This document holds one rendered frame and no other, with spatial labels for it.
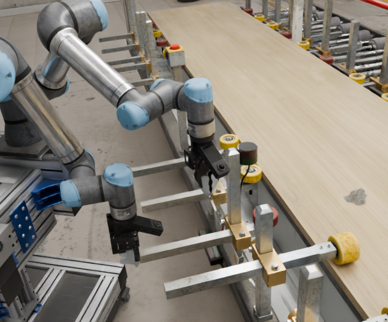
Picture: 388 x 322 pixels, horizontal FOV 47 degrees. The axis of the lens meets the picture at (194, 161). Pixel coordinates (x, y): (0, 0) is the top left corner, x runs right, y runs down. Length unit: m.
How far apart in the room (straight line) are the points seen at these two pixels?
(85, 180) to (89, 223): 1.77
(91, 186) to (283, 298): 0.75
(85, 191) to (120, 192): 0.09
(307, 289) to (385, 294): 0.35
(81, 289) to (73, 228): 0.78
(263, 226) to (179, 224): 1.71
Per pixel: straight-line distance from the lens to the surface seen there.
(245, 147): 1.31
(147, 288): 2.47
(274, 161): 1.69
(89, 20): 1.41
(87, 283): 2.28
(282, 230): 1.66
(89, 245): 2.80
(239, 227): 1.43
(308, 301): 0.98
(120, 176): 1.18
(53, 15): 1.36
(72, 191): 1.20
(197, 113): 1.18
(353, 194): 1.53
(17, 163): 1.80
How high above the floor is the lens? 1.81
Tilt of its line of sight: 32 degrees down
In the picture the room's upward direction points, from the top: 5 degrees counter-clockwise
